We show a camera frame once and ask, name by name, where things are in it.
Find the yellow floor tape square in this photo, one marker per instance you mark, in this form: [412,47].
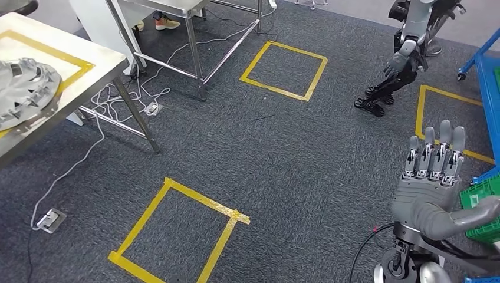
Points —
[316,78]

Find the green plastic crate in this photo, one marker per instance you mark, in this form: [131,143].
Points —
[480,230]

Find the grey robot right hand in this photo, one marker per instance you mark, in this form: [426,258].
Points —
[426,199]

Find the silver plastic wheel cover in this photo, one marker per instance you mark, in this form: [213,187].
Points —
[27,93]

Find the humanoid robot black legs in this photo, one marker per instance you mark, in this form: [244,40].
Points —
[414,23]

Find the person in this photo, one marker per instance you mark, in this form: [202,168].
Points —
[168,23]

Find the chrome base stool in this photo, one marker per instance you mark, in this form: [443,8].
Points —
[311,4]

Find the steel workbench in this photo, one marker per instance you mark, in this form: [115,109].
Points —
[97,62]
[195,58]

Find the grey floor socket box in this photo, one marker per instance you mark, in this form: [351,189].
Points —
[153,109]
[51,220]

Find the blue metal shelf rack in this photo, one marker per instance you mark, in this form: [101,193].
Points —
[490,97]

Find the black camera bracket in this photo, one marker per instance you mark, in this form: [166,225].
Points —
[461,252]

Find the white power adapter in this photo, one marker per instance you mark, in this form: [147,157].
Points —
[272,4]

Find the white board panel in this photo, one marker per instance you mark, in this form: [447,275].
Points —
[101,31]

